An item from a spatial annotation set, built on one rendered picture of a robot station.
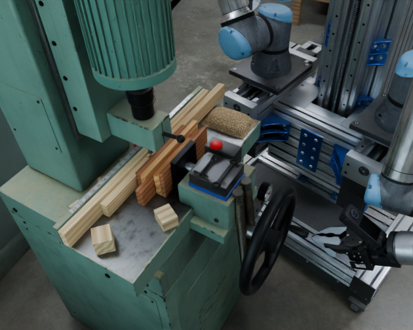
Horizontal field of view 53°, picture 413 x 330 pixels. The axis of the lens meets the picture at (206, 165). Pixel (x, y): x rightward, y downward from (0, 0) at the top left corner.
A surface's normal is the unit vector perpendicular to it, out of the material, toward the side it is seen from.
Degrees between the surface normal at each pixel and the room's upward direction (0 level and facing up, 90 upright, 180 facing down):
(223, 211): 90
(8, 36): 90
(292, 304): 0
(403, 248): 51
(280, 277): 0
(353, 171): 90
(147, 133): 90
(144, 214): 0
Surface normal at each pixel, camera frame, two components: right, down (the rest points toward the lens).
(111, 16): -0.08, 0.71
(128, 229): -0.04, -0.70
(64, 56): -0.51, 0.62
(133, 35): 0.30, 0.67
